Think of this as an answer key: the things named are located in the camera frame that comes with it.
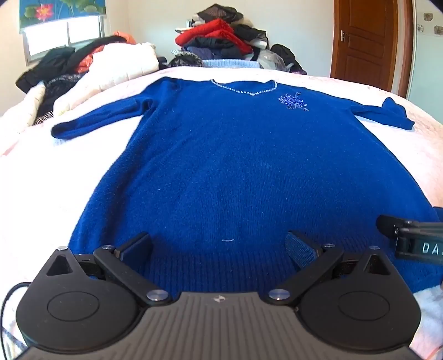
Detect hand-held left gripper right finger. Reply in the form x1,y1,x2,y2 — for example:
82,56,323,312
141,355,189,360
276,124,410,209
266,230,395,307

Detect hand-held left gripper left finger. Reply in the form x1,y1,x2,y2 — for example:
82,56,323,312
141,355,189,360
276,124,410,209
46,232,172,307

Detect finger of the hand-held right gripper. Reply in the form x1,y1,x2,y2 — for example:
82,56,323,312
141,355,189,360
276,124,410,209
377,215,443,239

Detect blue knit sweater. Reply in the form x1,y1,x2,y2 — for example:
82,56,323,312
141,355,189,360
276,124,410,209
51,77,443,302

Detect navy dark clothes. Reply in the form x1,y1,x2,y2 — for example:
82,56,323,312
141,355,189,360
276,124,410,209
183,36,243,60

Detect pink blanket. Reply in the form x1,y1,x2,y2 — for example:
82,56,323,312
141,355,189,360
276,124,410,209
0,66,443,360

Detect dark patterned garment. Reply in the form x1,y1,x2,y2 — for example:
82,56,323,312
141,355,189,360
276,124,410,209
35,74,87,125

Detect brown wooden door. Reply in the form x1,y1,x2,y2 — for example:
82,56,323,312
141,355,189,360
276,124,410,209
330,0,414,98

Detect white puffer jacket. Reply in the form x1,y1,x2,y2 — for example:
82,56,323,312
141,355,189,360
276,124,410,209
52,42,160,115

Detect clear plastic bag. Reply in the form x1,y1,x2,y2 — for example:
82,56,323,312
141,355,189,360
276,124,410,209
257,48,288,72

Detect dark furry garment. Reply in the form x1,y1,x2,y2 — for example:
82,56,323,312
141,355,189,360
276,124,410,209
168,53,205,68

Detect orange garment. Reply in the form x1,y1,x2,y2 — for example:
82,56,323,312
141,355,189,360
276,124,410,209
77,31,137,74

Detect black bag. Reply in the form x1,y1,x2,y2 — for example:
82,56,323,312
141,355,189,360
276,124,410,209
270,43,305,74

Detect light blue cloth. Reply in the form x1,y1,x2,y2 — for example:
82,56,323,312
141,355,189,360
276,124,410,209
202,59,264,70

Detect black jacket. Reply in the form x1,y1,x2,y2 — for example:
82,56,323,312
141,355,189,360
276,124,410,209
16,35,128,94

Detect window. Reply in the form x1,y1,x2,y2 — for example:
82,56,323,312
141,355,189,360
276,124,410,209
22,16,106,67

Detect red garment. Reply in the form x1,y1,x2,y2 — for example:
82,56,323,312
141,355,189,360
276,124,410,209
175,19,255,54

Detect black mesh garment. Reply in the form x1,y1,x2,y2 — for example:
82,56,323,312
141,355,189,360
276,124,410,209
197,3,244,24

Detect lotus flower window blind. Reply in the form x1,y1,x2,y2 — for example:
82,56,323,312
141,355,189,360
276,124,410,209
18,0,108,34

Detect black cable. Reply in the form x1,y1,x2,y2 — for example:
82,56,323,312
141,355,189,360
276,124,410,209
0,282,32,360

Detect floral wall tile border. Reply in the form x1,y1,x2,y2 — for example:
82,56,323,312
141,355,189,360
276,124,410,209
416,11,443,36

